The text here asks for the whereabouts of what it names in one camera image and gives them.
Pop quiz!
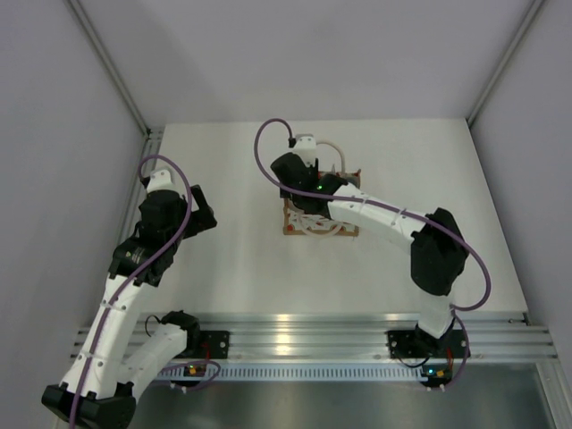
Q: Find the purple cable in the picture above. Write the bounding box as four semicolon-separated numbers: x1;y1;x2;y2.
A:
69;155;194;424
254;118;492;385

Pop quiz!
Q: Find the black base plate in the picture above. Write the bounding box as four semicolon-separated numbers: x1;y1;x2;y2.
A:
387;329;467;360
195;331;231;360

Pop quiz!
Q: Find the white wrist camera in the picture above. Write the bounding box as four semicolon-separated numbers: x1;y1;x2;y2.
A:
142;167;175;194
289;133;317;167

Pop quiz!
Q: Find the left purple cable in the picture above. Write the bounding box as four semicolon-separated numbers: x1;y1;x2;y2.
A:
69;155;194;424

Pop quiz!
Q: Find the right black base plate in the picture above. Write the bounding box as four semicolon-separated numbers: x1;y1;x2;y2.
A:
387;329;467;360

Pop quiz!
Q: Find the aluminium frame post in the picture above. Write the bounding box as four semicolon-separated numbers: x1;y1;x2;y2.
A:
466;0;549;130
63;0;149;136

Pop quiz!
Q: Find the white slotted cable duct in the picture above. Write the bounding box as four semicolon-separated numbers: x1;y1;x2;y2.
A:
156;363;427;382

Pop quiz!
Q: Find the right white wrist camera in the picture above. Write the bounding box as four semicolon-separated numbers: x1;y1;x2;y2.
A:
289;133;317;167

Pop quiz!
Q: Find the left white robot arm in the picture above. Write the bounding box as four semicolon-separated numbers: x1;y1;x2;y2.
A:
41;185;217;428

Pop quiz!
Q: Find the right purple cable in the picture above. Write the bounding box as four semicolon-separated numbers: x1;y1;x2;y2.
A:
254;118;492;385

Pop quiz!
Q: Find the right aluminium frame post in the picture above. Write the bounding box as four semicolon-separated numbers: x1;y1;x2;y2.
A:
466;0;549;130

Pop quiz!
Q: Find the canvas bag with strawberry print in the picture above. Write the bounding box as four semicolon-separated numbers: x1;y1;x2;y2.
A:
282;138;362;239

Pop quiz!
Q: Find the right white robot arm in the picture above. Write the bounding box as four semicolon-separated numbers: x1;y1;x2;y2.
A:
271;152;468;358

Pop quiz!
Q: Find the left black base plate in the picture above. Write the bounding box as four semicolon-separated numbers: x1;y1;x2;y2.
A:
195;331;231;360

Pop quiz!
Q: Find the left aluminium frame post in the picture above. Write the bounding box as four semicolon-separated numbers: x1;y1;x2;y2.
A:
63;0;149;136

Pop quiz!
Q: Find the aluminium mounting rail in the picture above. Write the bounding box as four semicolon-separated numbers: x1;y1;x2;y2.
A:
199;313;558;363

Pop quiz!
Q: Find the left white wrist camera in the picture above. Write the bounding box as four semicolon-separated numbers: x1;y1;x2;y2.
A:
142;167;175;194

